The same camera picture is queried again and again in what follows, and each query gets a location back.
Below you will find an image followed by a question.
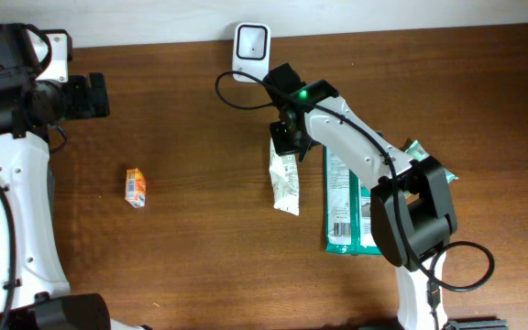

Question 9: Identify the black right camera cable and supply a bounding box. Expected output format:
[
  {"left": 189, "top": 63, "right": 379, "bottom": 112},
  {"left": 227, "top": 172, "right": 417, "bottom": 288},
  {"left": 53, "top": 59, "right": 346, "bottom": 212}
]
[{"left": 214, "top": 70, "right": 279, "bottom": 111}]

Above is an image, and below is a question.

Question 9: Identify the white barcode scanner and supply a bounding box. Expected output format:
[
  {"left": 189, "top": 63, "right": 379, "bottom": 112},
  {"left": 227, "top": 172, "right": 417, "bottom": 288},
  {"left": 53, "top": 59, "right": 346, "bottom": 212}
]
[{"left": 232, "top": 22, "right": 271, "bottom": 83}]

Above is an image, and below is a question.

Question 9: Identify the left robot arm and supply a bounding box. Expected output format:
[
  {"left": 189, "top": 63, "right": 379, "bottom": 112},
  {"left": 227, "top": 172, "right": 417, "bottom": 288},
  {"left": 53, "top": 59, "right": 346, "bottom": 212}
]
[{"left": 0, "top": 23, "right": 120, "bottom": 329}]

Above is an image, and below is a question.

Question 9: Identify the mint green wipes packet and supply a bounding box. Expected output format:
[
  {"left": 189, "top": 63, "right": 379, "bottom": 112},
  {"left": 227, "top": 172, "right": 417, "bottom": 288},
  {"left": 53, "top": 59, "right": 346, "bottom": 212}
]
[{"left": 404, "top": 140, "right": 458, "bottom": 183}]

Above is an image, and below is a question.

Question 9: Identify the orange tissue packet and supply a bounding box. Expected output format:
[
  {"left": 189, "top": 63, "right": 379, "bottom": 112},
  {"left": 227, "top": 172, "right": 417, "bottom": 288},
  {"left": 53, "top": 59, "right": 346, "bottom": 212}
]
[{"left": 125, "top": 169, "right": 147, "bottom": 208}]

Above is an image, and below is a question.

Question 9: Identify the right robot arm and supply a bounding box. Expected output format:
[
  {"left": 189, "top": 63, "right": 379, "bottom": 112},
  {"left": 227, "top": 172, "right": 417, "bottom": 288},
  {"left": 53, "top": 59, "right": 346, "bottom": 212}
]
[{"left": 263, "top": 63, "right": 457, "bottom": 329}]

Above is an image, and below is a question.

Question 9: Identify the green 3M wipes pack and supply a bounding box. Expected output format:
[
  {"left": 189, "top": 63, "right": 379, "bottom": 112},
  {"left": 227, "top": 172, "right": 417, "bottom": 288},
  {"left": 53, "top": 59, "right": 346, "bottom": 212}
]
[{"left": 323, "top": 147, "right": 380, "bottom": 256}]

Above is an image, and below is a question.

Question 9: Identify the white cream tube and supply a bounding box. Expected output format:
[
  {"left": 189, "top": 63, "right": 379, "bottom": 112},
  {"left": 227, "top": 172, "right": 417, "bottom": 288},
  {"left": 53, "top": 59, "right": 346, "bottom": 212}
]
[{"left": 269, "top": 141, "right": 300, "bottom": 216}]

